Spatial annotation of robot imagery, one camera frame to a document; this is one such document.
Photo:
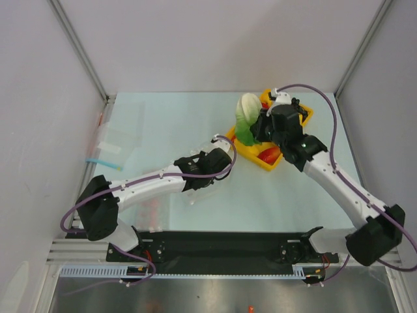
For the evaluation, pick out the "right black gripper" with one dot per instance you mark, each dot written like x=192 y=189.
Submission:
x=260 y=127

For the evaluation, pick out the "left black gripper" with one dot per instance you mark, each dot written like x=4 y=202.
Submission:
x=202 y=154

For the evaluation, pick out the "toy napa cabbage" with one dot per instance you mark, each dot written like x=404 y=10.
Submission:
x=246 y=115

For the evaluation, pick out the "white-dotted zip top bag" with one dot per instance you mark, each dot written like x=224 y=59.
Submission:
x=197 y=189

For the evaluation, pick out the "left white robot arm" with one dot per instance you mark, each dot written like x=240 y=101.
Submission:
x=101 y=202

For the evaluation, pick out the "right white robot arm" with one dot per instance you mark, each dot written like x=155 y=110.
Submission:
x=375 y=229

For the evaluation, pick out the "red-printed clear bag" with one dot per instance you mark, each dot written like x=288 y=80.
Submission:
x=153 y=214

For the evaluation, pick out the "toy black grapes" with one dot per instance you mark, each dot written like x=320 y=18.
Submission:
x=295 y=103

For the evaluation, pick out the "toy red pepper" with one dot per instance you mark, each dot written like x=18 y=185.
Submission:
x=270 y=155

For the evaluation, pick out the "yellow plastic tray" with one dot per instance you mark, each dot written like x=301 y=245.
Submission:
x=251 y=152

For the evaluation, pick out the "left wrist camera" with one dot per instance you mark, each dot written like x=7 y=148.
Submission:
x=223 y=143

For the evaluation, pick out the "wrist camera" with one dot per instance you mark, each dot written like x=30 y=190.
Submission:
x=276 y=97
x=223 y=143

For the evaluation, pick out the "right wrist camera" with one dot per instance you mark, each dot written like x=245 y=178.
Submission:
x=276 y=97

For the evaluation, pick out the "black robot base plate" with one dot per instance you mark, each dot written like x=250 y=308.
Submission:
x=228 y=250

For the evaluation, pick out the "white slotted cable duct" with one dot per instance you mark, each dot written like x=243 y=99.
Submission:
x=132 y=272

